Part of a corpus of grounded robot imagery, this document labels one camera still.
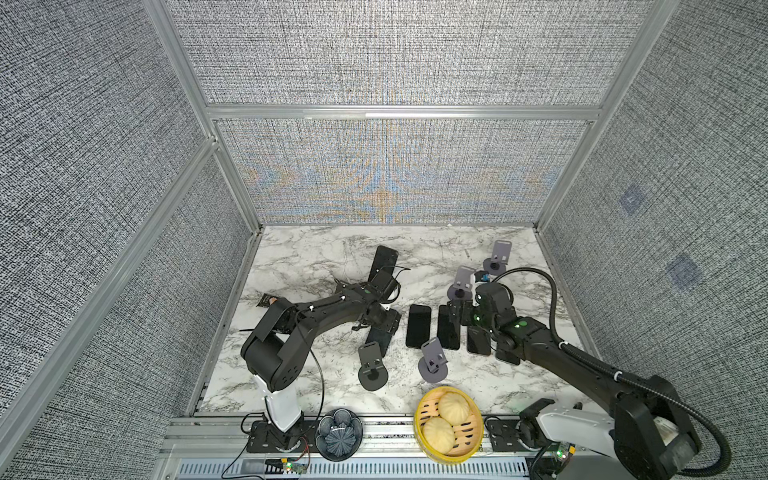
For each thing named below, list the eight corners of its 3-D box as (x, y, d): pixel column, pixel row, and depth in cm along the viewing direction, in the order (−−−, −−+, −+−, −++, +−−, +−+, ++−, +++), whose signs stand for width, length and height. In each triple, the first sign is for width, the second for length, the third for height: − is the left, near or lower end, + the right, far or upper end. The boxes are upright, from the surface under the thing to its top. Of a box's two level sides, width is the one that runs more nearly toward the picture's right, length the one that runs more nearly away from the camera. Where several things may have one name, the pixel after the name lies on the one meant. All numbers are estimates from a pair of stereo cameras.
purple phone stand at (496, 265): (485, 275, 107) (494, 256, 99) (481, 259, 112) (489, 240, 103) (506, 275, 107) (516, 256, 99) (501, 259, 112) (510, 240, 103)
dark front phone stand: (364, 396, 82) (362, 390, 77) (356, 374, 85) (355, 367, 80) (390, 385, 83) (390, 378, 79) (381, 364, 87) (381, 356, 82)
